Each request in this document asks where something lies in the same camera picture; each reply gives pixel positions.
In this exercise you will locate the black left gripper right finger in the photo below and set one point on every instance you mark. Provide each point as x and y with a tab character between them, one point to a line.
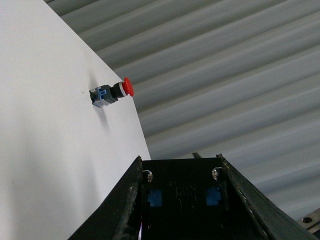
273	222

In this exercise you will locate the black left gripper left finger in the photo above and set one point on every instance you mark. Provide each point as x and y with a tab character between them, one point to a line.
119	215

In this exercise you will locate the yellow push button switch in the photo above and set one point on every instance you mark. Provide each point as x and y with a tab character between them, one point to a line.
193	199

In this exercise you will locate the red push button switch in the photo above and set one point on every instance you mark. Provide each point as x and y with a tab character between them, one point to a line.
105	95

